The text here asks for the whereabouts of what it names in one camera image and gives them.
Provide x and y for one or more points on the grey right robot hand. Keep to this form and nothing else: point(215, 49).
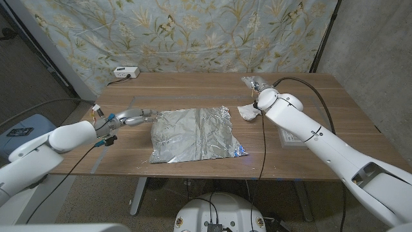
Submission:
point(257, 83)

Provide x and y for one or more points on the black backdrop stand pole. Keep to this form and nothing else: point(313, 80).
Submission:
point(323, 38)

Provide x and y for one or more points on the white domed robot base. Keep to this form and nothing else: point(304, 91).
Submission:
point(225, 209)

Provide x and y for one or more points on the crumpled white tissue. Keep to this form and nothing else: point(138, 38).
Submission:
point(248, 112)

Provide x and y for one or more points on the flat grey labelled box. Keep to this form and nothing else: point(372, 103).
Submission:
point(289, 140)

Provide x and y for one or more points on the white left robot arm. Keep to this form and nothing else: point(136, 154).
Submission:
point(38, 151)

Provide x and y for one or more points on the grey table leg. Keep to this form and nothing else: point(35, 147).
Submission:
point(302, 199)

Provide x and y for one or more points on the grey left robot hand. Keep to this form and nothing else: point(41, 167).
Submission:
point(132, 116)

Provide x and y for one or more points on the floral print backdrop cloth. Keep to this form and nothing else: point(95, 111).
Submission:
point(225, 32)

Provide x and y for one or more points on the white power outlet box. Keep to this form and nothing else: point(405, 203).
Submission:
point(126, 72)

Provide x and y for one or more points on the white table leg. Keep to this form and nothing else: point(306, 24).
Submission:
point(138, 196)

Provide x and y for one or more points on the crinkled aluminum foil sheet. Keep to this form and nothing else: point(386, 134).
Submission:
point(196, 135)

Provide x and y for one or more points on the white robot chest panel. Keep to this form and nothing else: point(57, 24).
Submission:
point(64, 228)

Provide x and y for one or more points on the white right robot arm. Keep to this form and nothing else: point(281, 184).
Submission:
point(322, 141)

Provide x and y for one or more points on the grey electronics module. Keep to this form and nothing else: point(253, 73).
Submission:
point(214, 227)

